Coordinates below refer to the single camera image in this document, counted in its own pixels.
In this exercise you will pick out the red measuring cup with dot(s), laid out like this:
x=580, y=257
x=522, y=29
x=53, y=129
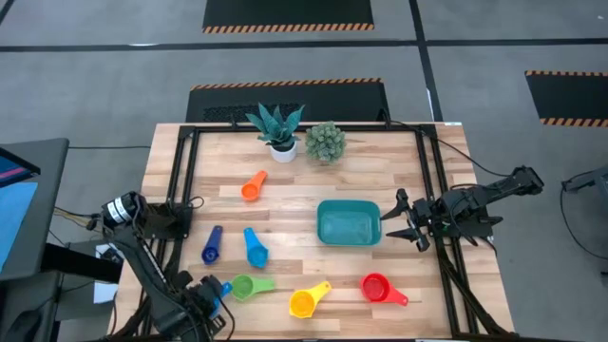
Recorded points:
x=375, y=287

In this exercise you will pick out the spiky plant in white pot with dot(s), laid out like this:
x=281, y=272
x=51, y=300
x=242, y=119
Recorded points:
x=280, y=130

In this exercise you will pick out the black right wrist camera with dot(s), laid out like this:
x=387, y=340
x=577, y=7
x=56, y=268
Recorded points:
x=423, y=243

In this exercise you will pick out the teal plastic basket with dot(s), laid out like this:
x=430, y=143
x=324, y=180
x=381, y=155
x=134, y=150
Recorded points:
x=349, y=223

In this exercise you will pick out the yellow measuring cup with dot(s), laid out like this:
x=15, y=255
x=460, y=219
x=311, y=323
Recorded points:
x=304, y=302

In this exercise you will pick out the grey monitor with blue screen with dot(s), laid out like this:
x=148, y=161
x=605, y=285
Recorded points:
x=52, y=199

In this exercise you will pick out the orange measuring cup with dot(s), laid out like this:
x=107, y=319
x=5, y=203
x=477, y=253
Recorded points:
x=252, y=189

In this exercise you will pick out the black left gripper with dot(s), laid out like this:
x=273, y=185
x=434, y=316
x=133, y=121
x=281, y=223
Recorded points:
x=202, y=297

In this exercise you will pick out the round green succulent plant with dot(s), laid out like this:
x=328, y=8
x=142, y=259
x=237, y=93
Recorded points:
x=325, y=142

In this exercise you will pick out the small light blue measuring cup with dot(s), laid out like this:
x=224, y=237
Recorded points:
x=224, y=290

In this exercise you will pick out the white paper sheet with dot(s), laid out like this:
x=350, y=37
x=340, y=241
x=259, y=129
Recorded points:
x=105, y=293

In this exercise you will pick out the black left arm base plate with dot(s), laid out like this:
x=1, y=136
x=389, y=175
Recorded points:
x=171, y=221

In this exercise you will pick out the black aluminium table frame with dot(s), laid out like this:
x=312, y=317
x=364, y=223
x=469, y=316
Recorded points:
x=309, y=128

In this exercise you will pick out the black desk bar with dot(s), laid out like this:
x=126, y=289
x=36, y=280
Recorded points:
x=81, y=263

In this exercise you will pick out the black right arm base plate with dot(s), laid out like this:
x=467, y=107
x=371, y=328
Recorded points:
x=480, y=230

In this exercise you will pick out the black hazard-striped floor mat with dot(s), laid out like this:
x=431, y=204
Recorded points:
x=285, y=12
x=332, y=100
x=567, y=95

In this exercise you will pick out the green measuring cup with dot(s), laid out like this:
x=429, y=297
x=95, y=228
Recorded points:
x=244, y=287

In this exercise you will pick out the black computer mouse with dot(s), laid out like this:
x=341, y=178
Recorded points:
x=28, y=328

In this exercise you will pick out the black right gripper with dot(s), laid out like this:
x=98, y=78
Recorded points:
x=427, y=216

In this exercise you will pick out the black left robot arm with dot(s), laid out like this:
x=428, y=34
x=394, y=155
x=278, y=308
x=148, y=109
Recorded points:
x=142, y=256

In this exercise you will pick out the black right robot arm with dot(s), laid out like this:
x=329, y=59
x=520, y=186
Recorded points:
x=480, y=199

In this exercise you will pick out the dark blue measuring cup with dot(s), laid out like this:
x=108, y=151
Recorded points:
x=211, y=249

